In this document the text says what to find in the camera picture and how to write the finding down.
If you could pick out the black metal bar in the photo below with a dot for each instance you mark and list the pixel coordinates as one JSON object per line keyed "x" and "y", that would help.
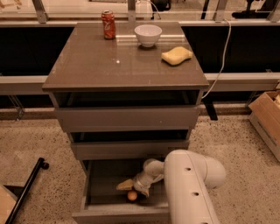
{"x": 23, "y": 191}

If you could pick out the cardboard box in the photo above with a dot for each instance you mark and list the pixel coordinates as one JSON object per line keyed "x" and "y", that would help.
{"x": 265, "y": 117}

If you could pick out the grey drawer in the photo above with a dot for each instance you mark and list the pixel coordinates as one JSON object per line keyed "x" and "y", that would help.
{"x": 102, "y": 203}
{"x": 127, "y": 111}
{"x": 127, "y": 144}

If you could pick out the yellow sponge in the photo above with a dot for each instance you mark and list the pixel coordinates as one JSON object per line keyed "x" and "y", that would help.
{"x": 176, "y": 55}

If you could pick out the grey drawer cabinet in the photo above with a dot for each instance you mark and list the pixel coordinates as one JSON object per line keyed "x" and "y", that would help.
{"x": 90, "y": 63}

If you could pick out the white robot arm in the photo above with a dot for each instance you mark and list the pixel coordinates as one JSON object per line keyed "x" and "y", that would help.
{"x": 187, "y": 176}

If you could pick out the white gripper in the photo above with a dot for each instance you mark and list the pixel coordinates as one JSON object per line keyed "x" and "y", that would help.
{"x": 138, "y": 183}

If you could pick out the grey bottom drawer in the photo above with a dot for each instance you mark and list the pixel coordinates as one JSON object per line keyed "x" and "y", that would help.
{"x": 102, "y": 203}

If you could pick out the red soda can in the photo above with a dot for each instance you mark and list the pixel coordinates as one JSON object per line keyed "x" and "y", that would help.
{"x": 109, "y": 26}

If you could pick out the small orange fruit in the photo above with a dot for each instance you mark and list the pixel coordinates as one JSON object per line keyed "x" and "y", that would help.
{"x": 132, "y": 195}

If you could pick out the grey middle drawer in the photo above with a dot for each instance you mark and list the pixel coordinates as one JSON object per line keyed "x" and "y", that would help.
{"x": 127, "y": 144}

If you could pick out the grey top drawer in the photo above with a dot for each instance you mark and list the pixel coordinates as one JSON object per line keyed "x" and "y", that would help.
{"x": 127, "y": 111}

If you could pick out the grey horizontal railing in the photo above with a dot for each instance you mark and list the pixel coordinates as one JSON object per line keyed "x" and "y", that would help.
{"x": 227, "y": 82}

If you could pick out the white ceramic bowl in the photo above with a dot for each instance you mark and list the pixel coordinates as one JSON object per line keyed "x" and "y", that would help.
{"x": 148, "y": 34}

